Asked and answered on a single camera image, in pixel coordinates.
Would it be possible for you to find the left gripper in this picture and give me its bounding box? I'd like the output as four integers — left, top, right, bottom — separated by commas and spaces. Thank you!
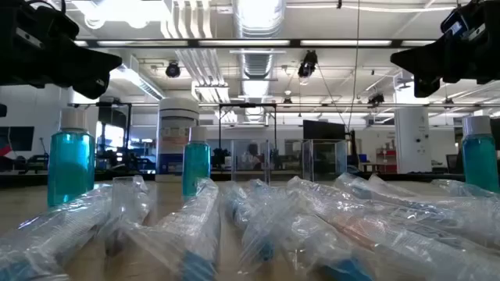
0, 0, 123, 101

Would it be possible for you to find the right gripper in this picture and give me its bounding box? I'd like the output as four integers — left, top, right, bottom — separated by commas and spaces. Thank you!
390, 0, 500, 98

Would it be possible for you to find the teal mouthwash bottle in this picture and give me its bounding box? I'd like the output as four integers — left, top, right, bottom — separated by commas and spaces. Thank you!
462, 115, 500, 193
182, 125, 212, 198
47, 108, 96, 207

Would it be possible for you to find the syringe blue plunger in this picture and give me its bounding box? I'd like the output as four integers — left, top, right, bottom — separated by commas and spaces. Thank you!
0, 183, 113, 281
124, 177, 222, 281

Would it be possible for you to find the black ceiling lamp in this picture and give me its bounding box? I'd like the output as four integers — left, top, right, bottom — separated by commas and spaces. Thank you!
366, 92, 386, 108
297, 49, 319, 79
165, 60, 182, 79

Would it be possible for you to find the white column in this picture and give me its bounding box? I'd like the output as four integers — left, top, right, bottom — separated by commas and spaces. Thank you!
394, 80, 430, 175

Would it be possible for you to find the red shelf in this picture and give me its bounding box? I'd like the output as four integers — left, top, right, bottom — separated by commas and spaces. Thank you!
375, 147, 398, 174

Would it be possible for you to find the white wipes canister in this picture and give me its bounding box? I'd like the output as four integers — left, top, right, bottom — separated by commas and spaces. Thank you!
155, 97, 200, 183

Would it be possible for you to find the black monitor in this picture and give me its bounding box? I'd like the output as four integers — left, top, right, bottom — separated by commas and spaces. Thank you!
302, 119, 347, 141

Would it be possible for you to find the black overhead beam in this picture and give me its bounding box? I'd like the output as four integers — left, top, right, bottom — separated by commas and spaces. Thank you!
73, 37, 437, 49

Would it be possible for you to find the clear acrylic organizer box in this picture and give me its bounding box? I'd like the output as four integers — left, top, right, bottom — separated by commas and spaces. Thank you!
230, 138, 348, 187

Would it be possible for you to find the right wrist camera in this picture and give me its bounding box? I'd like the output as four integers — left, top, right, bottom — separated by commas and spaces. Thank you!
440, 8, 470, 38

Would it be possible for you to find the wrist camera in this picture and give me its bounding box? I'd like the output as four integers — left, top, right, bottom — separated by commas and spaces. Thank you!
440, 8, 470, 38
34, 5, 79, 39

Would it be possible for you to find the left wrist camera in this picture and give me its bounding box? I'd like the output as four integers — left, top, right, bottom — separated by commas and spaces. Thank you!
34, 5, 79, 39

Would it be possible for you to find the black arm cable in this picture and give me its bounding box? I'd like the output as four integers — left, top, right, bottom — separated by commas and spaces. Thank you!
23, 0, 66, 13

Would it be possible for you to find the black frame stand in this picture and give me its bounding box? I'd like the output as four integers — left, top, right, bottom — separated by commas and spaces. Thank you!
217, 102, 278, 173
68, 101, 133, 171

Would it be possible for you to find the dark wall screen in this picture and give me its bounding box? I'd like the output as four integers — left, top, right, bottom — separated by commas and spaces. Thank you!
0, 126, 35, 152

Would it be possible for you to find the silver ceiling duct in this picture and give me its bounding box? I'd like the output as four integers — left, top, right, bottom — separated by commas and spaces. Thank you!
233, 0, 286, 126

